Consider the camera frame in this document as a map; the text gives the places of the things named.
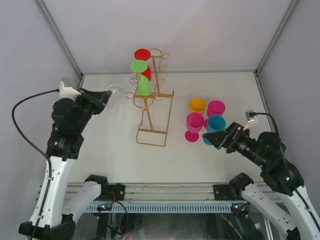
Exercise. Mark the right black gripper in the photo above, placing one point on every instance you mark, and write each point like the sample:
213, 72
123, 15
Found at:
226, 138

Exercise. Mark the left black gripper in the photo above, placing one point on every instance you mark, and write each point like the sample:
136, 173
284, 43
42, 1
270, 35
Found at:
98, 99

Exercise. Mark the clear wine glass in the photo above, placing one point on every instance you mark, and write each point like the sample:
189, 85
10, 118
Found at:
134, 79
117, 94

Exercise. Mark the cyan plastic wine glass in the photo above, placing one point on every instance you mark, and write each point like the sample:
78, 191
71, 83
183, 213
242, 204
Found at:
215, 123

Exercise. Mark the magenta wine glass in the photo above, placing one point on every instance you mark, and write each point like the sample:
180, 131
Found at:
215, 107
194, 123

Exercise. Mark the orange plastic wine glass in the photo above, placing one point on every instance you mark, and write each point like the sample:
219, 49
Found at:
197, 105

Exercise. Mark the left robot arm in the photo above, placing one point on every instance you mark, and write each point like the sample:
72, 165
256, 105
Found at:
52, 219

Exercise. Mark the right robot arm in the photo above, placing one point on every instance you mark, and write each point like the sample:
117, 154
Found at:
300, 221

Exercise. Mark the green plastic wine glass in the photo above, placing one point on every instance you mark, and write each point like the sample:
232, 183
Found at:
142, 70

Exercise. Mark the red plastic wine glass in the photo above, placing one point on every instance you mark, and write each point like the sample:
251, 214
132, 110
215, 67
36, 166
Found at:
144, 54

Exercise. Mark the right green led board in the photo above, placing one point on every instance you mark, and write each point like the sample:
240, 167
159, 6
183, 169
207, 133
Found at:
240, 210

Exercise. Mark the green led board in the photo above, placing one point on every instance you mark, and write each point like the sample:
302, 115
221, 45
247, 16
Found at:
104, 207
240, 210

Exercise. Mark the left green led board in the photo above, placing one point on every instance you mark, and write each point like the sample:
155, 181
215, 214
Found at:
104, 207

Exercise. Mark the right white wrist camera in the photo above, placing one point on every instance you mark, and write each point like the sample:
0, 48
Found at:
252, 120

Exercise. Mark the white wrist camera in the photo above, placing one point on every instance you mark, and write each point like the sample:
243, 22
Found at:
252, 120
66, 90

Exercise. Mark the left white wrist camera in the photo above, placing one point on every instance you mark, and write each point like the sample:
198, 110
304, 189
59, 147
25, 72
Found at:
66, 90

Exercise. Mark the right black base bracket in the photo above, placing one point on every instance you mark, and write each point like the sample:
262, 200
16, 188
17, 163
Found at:
222, 192

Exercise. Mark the black base bracket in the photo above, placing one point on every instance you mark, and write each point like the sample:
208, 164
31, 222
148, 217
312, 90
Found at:
113, 192
222, 192

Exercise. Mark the gold wire glass rack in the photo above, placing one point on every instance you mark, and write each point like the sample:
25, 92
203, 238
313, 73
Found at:
155, 108

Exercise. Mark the blue slotted cable duct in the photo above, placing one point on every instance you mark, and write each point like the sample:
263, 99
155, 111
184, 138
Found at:
164, 208

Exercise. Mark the left black base bracket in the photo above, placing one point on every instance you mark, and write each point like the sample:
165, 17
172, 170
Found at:
113, 192

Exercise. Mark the aluminium front rail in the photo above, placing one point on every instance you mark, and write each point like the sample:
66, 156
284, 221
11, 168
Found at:
169, 192

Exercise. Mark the left aluminium frame post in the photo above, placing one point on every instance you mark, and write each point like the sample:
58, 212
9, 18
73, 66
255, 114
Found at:
53, 27

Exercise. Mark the aluminium frame post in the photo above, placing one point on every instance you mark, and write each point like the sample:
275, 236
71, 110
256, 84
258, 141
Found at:
277, 34
53, 27

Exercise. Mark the right aluminium frame post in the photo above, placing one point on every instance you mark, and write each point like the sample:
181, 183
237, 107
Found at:
277, 34

